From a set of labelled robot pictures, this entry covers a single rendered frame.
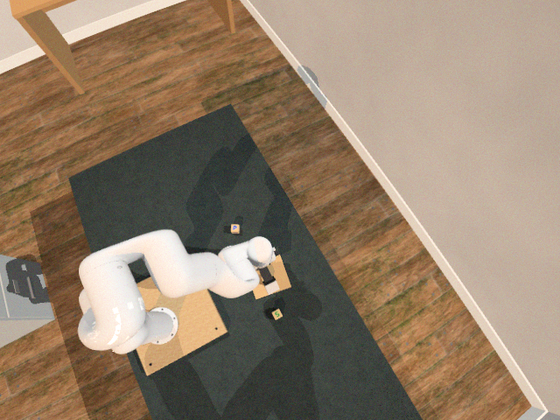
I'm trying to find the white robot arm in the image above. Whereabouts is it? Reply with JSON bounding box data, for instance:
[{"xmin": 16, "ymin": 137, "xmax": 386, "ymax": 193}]
[{"xmin": 78, "ymin": 229, "xmax": 280, "ymax": 354}]

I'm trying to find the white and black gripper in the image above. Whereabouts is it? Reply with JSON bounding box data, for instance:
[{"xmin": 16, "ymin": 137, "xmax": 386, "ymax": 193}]
[{"xmin": 254, "ymin": 251, "xmax": 280, "ymax": 270}]

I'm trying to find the tan square mat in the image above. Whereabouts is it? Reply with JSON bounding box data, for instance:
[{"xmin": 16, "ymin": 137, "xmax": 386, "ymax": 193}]
[{"xmin": 253, "ymin": 255, "xmax": 291, "ymax": 299}]

